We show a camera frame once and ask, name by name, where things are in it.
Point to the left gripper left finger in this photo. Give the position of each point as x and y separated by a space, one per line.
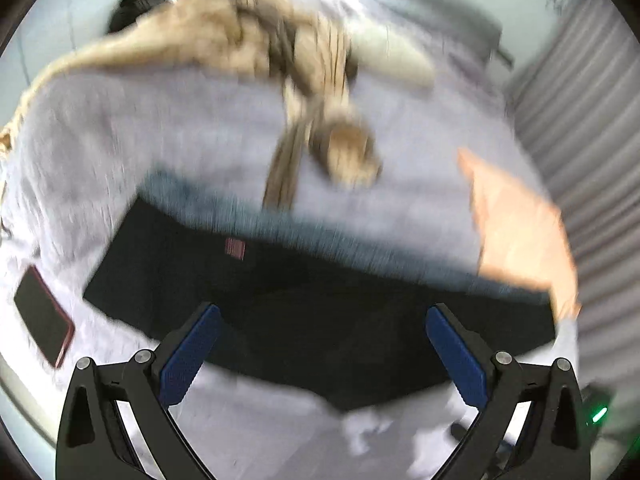
106 403

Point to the black pants with patterned waistband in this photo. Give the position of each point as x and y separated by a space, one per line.
304 304

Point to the smartphone with red case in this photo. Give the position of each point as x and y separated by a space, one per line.
50 326

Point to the peach orange cloth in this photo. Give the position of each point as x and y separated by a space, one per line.
523 241

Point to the lavender embossed plush blanket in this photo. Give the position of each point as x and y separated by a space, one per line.
90 140

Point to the white knitted pillow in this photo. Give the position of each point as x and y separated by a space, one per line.
383 49

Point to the beige striped fleece robe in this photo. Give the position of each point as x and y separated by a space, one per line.
307 53

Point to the black bag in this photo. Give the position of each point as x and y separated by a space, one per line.
127 12

